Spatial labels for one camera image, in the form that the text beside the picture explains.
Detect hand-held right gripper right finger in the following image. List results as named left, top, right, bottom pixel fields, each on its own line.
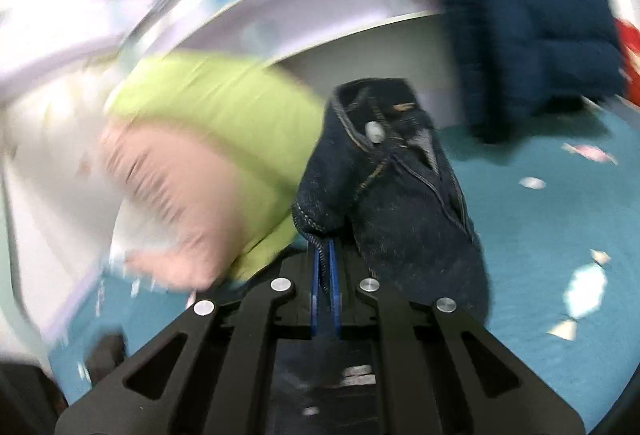
left=326, top=239, right=586, bottom=435

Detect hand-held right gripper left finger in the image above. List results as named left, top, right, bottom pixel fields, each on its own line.
left=54, top=239, right=327, bottom=435

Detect dark blue denim jeans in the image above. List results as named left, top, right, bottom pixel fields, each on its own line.
left=291, top=78, right=493, bottom=323

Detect pink cloth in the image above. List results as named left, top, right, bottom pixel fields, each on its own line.
left=99, top=121, right=266, bottom=292

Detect lime green cloth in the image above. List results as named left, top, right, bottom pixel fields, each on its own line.
left=104, top=52, right=328, bottom=283

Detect teal printed blanket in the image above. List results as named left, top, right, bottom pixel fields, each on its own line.
left=60, top=96, right=640, bottom=431

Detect white cloth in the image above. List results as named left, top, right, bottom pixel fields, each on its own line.
left=0, top=95, right=166, bottom=341

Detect navy puffer jacket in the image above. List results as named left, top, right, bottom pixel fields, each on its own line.
left=434, top=0, right=632, bottom=144

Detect red cloth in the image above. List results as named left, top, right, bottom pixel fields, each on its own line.
left=614, top=19, right=640, bottom=106

